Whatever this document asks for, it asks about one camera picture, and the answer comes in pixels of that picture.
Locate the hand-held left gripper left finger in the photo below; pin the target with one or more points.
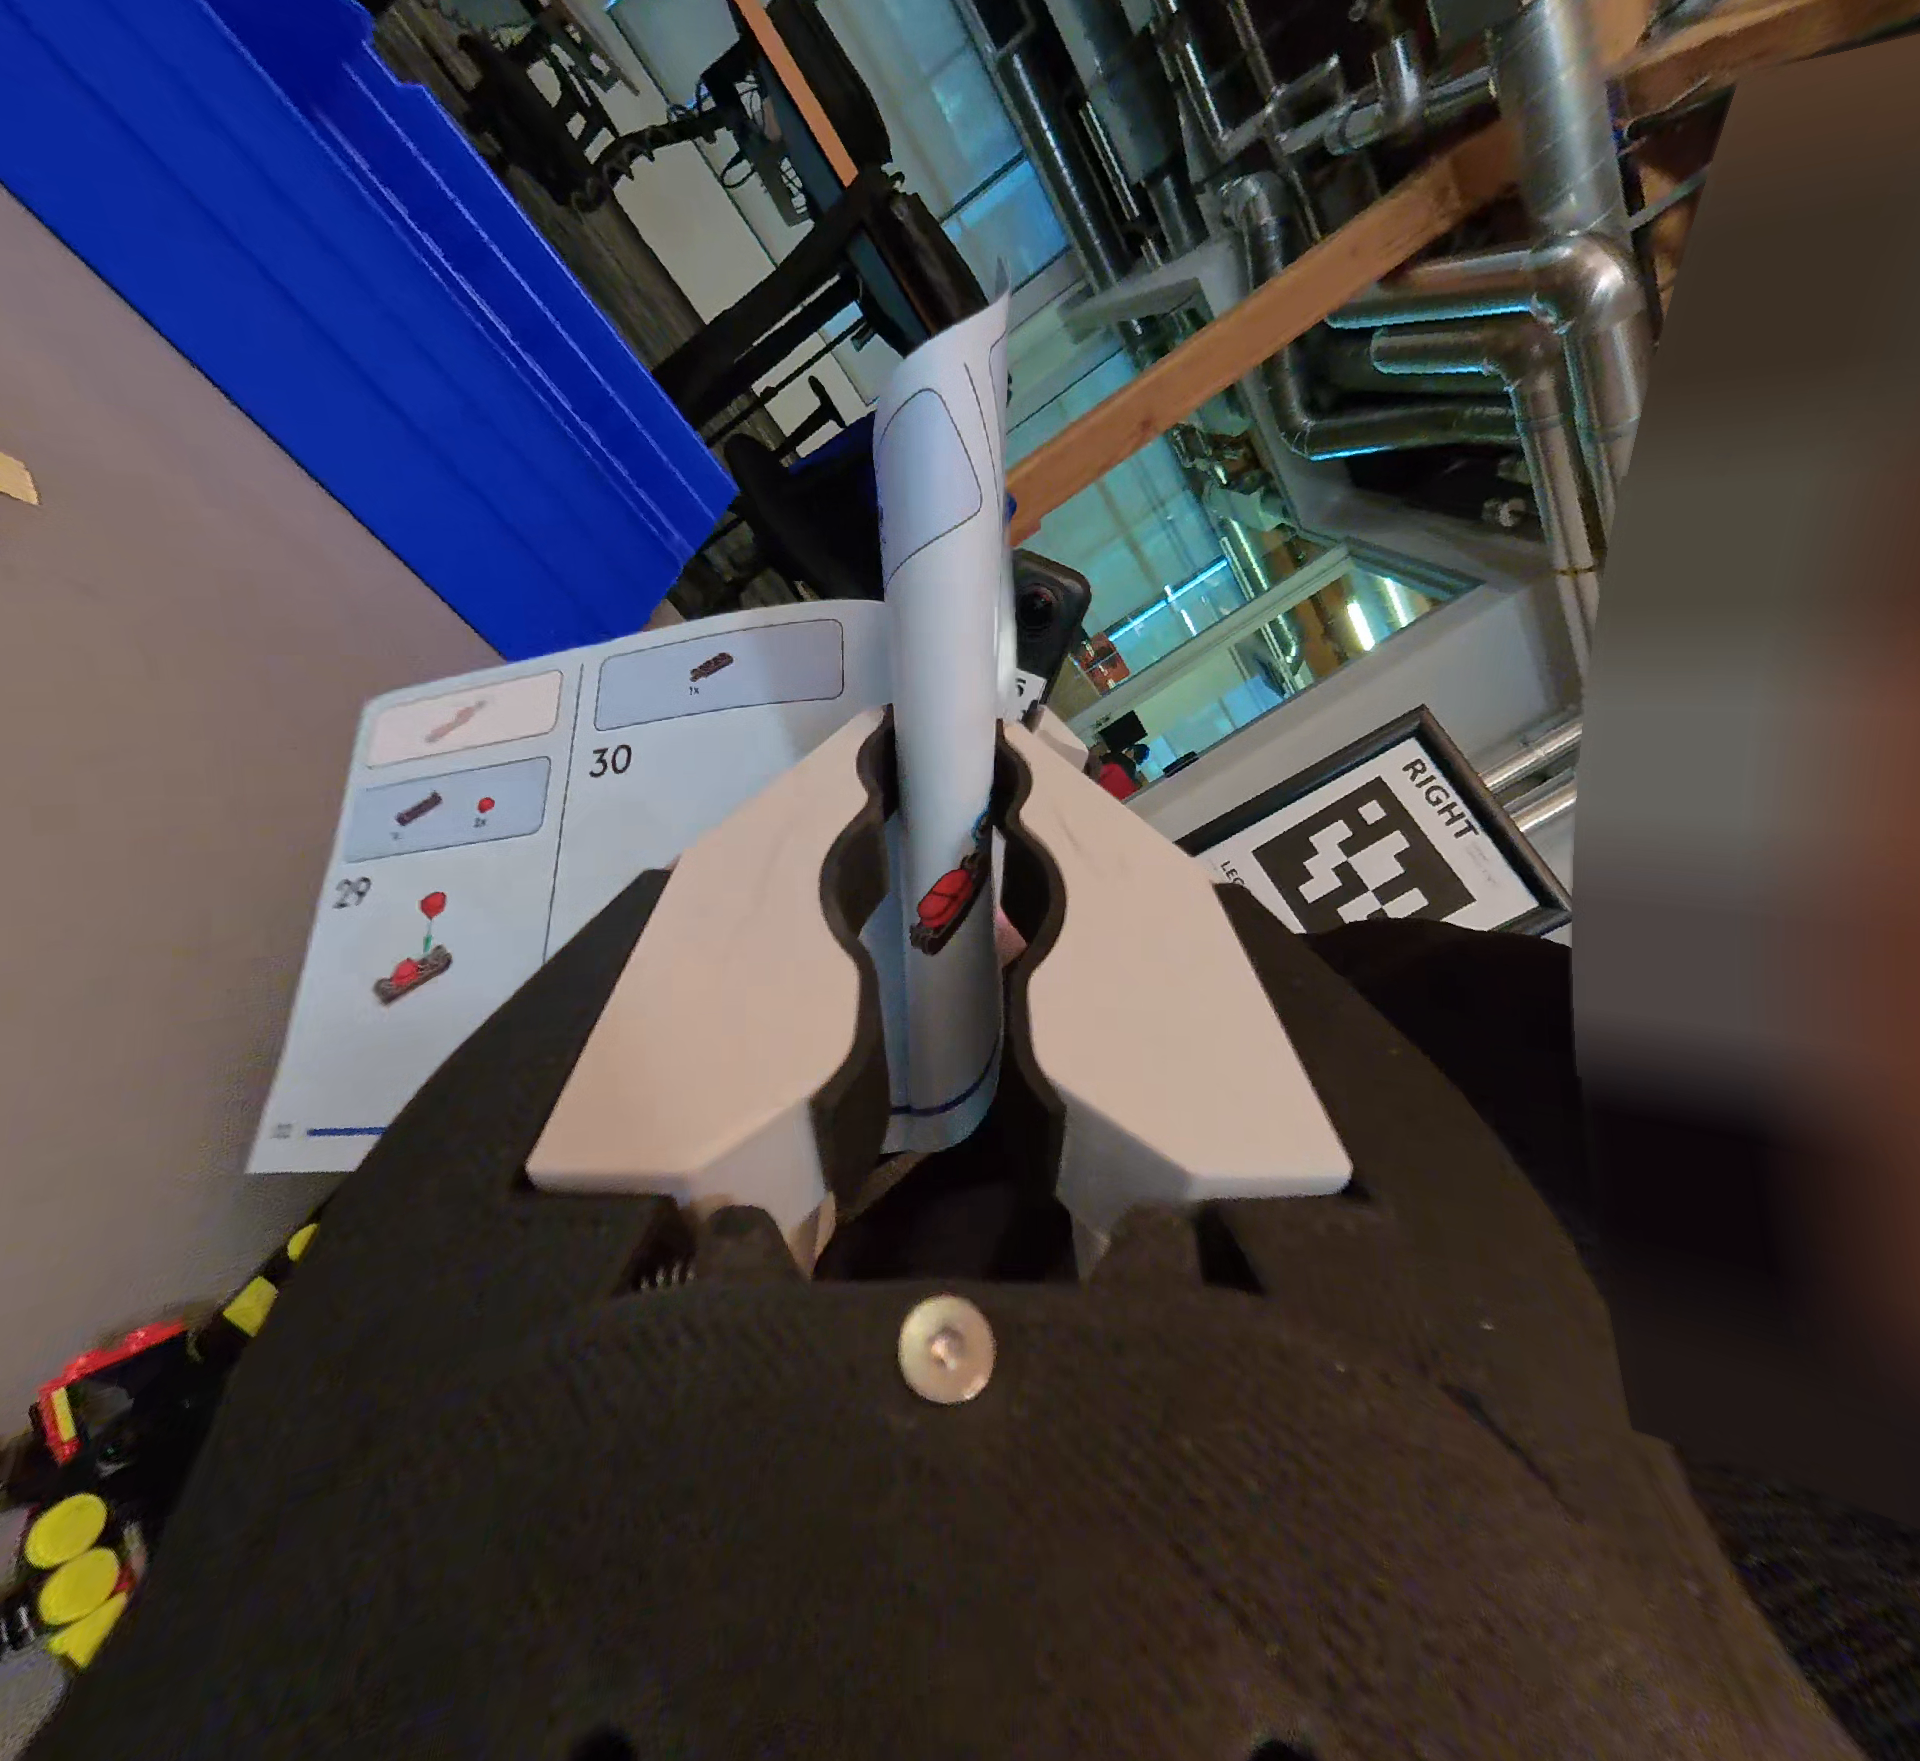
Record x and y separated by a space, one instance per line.
705 1026

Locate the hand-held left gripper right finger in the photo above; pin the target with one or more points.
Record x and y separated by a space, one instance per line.
1170 1026

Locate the lego instruction booklet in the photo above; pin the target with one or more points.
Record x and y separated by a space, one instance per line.
451 920

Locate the black yellow lego spider model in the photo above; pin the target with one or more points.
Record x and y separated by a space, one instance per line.
75 1582

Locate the black office chair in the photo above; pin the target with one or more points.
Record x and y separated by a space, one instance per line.
795 517

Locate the wooden ceiling beam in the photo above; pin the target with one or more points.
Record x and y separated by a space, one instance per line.
1350 246

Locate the silver ventilation ducts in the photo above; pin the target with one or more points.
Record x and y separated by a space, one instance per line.
1560 140

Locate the black office desk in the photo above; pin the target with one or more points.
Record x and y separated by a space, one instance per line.
840 276

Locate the beige masking tape piece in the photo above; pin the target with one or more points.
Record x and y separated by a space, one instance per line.
15 478

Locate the blue plastic storage bin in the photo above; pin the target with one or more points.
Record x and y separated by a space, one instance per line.
300 216

